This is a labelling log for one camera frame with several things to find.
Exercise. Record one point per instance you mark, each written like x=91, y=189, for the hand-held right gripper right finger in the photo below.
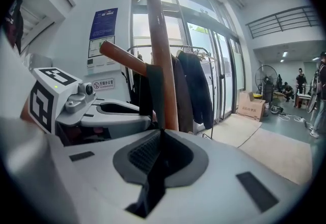
x=219, y=187

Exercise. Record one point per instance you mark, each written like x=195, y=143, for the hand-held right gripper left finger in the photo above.
x=76, y=187

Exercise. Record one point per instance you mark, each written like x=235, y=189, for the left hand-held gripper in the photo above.
x=63, y=90

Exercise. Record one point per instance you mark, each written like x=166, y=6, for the brown wooden coat rack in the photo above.
x=159, y=39

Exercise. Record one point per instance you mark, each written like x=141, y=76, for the person's left forearm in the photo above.
x=25, y=109

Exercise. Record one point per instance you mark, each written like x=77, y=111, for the brown hanging coat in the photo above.
x=182, y=95

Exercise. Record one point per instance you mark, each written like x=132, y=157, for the beige floor mat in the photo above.
x=280, y=156
x=234, y=128

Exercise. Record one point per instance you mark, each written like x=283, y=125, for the white and green notice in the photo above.
x=100, y=47

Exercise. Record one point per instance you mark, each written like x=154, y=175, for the black hanging jacket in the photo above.
x=198, y=85

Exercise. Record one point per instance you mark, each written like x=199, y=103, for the brown cardboard box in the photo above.
x=250, y=108

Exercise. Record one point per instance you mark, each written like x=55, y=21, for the glass sliding doors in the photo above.
x=203, y=70

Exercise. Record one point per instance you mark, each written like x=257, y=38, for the black standing fan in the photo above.
x=266, y=78

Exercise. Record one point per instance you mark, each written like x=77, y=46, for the low wooden table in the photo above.
x=303, y=99

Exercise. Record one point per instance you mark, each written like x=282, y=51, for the bicycle wheel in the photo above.
x=312, y=98

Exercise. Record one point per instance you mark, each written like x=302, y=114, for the black printed fabric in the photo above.
x=14, y=24

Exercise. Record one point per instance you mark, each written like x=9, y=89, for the dark metal balcony railing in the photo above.
x=282, y=20

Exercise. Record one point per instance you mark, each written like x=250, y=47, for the no-smoking wall sign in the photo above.
x=103, y=84

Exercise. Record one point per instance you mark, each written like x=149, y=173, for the blue wall poster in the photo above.
x=104, y=23

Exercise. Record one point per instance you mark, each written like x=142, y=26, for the metal garment rail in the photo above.
x=188, y=46

